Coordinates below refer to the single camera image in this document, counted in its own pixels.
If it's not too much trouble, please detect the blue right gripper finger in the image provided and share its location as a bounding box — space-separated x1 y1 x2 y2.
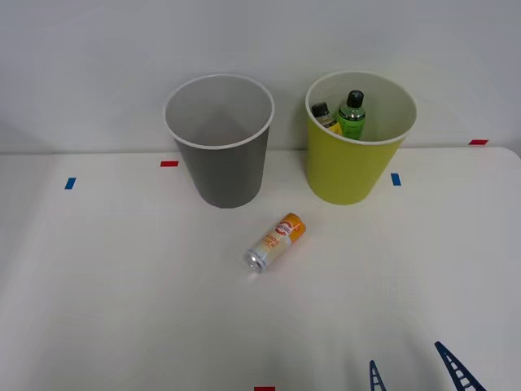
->
433 340 488 391
368 359 387 391

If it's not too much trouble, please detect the yellow label bottle black cap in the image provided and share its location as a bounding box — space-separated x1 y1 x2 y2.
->
310 102 344 138

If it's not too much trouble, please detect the green plastic bottle black cap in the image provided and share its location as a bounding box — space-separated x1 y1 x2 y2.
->
335 90 366 141

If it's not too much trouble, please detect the white and orange drink can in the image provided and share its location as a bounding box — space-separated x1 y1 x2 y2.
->
244 212 309 275

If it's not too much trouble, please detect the grey plastic waste bin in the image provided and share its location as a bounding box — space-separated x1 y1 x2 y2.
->
163 72 276 209

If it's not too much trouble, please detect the yellow-green plastic waste bin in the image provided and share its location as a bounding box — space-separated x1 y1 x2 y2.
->
304 70 418 206

